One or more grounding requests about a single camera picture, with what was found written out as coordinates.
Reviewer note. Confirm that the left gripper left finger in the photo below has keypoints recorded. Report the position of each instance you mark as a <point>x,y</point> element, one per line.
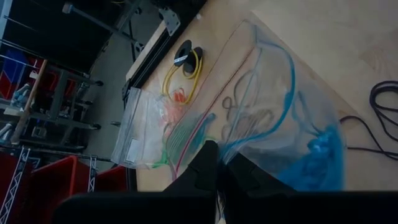
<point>149,208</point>

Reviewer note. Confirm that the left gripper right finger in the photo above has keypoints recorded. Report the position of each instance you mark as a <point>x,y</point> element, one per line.
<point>295,208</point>

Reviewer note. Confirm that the blue rubber bands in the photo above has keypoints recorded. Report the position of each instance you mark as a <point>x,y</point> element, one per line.
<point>323,161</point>

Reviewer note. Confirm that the orange rubber bands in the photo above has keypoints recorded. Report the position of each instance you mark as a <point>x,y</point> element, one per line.
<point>178,96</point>

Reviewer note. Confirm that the loose dark rubber bands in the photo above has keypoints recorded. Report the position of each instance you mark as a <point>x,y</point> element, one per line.
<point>373,96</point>

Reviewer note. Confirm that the red bins in cart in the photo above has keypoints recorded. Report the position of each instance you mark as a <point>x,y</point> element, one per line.
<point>59,82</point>

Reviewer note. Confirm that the pale blue cylindrical part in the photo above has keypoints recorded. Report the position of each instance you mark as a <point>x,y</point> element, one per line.
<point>6,129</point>
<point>21,93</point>

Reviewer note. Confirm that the blue plastic bin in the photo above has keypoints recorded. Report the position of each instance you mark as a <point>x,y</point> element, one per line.
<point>12,68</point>

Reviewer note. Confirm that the black partition curtain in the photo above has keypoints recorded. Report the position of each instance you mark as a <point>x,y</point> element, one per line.
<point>46,31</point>

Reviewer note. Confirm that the silver metal mounting bracket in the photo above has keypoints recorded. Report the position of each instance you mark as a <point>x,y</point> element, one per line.
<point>171,21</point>

